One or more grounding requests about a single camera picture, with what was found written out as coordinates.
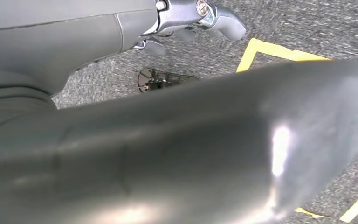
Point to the yellow floor tape square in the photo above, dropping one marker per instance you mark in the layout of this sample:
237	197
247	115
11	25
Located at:
274	49

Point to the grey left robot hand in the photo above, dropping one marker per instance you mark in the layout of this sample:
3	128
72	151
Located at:
166	148

